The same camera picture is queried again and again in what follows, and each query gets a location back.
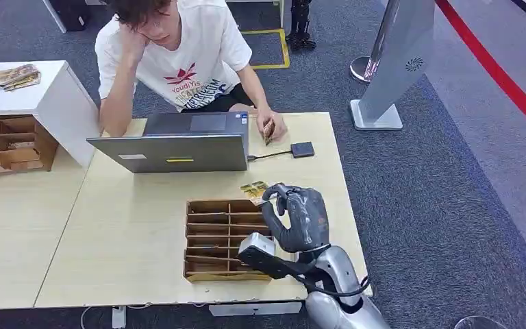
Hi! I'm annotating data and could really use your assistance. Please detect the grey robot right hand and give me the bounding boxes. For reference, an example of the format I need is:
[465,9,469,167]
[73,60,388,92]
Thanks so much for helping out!
[260,182,331,254]

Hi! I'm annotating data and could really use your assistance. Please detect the person's left hand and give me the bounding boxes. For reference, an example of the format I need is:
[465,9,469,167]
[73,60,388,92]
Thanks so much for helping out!
[255,108,288,143]

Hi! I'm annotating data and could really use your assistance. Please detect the person's right hand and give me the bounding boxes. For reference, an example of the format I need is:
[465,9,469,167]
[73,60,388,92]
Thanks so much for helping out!
[117,23,149,60]

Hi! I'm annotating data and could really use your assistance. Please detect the wooden card box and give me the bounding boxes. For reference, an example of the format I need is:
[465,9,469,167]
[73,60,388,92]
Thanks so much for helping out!
[183,199,277,283]

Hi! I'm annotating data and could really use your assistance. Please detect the person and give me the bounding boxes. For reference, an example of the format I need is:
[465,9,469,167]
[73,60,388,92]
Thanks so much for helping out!
[94,0,289,147]

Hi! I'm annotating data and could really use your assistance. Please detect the white cabinet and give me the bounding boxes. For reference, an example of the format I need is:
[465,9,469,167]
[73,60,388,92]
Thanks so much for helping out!
[0,60,101,170]

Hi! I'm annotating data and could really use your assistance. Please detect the chrome stanchion base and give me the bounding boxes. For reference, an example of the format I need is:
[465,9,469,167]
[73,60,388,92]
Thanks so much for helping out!
[350,56,374,85]

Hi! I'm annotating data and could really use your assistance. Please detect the black robot legs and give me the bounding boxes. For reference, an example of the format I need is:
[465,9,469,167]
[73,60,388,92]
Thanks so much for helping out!
[286,0,317,51]

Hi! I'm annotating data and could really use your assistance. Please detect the grey laptop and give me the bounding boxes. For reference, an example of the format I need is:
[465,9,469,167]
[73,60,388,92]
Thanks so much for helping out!
[86,111,250,174]

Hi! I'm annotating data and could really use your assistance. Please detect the stack of printed cards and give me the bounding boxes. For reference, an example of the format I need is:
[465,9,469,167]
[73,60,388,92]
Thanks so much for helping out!
[0,63,42,93]

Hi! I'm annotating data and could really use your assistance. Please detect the grey kiosk stand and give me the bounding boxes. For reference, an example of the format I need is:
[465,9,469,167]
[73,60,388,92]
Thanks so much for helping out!
[350,0,436,132]

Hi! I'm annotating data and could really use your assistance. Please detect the wooden compartment box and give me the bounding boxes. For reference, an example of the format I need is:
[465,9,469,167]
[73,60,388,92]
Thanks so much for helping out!
[0,114,60,177]

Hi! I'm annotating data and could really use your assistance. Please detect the clear glass rim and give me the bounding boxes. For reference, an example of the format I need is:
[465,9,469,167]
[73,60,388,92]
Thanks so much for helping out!
[454,316,509,329]

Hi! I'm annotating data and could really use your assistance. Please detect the black hub with cable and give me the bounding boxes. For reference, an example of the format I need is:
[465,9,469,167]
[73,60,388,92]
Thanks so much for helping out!
[247,141,316,163]

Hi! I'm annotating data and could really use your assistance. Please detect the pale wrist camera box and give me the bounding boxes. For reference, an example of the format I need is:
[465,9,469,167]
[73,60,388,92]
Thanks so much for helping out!
[238,232,277,258]

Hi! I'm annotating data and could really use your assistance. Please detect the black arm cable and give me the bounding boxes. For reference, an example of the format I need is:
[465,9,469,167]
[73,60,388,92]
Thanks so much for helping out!
[286,260,372,300]

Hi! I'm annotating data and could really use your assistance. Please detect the white desk leg bracket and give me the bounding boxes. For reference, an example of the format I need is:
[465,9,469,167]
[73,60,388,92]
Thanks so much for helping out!
[111,306,127,329]

